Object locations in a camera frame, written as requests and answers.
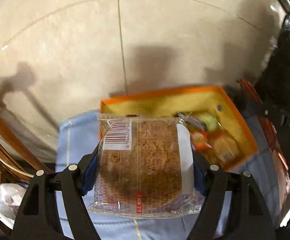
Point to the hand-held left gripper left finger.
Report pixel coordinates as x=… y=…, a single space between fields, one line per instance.
x=91 y=175

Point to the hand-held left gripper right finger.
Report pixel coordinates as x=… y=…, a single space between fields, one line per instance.
x=200 y=175

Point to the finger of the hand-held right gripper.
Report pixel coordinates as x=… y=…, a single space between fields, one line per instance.
x=264 y=111

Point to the orange red snack packet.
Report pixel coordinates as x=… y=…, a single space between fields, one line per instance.
x=199 y=141

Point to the golden bread packet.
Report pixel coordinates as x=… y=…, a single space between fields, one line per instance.
x=223 y=150

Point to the pale green candy packet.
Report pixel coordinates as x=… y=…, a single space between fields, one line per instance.
x=207 y=122

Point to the round brown cake packet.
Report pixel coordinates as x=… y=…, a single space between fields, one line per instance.
x=145 y=165

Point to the orange cardboard box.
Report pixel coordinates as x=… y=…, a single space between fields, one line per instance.
x=159 y=98

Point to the blue striped tablecloth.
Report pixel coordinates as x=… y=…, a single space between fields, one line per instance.
x=72 y=140

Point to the white plastic bag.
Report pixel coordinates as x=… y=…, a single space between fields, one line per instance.
x=5 y=200

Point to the carved wooden chair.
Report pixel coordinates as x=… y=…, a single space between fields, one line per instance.
x=2 y=140

